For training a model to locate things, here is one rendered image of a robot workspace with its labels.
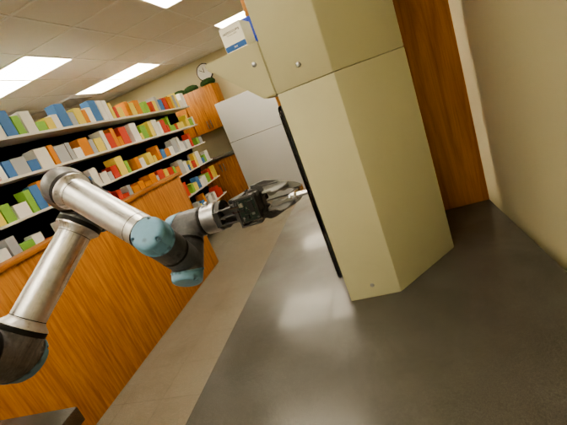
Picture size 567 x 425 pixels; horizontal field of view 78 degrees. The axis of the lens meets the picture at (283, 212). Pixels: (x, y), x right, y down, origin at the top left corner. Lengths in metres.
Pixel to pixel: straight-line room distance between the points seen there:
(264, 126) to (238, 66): 5.08
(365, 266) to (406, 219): 0.13
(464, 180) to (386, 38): 0.51
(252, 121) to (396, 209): 5.15
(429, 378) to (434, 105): 0.71
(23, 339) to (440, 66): 1.24
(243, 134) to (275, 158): 0.65
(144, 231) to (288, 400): 0.41
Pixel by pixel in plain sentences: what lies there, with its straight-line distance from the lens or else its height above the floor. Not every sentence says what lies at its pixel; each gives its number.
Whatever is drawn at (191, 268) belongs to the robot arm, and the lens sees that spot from 0.85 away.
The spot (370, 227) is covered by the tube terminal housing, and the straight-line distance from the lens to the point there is 0.74.
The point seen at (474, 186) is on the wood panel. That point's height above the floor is 0.99.
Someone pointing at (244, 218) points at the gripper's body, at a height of 1.19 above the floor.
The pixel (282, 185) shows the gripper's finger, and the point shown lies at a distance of 0.81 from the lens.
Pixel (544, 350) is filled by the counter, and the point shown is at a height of 0.94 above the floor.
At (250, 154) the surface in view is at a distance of 5.93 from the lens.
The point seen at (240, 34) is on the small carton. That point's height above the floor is 1.54.
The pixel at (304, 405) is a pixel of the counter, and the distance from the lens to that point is 0.65.
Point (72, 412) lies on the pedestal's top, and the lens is 1.02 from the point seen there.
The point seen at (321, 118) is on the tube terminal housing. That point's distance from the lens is 0.68.
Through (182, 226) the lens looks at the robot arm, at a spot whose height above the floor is 1.21.
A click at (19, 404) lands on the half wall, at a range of 2.52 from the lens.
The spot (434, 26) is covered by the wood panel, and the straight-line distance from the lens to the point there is 1.07.
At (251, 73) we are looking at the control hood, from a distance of 0.71.
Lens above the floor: 1.39
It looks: 16 degrees down
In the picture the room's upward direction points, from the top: 21 degrees counter-clockwise
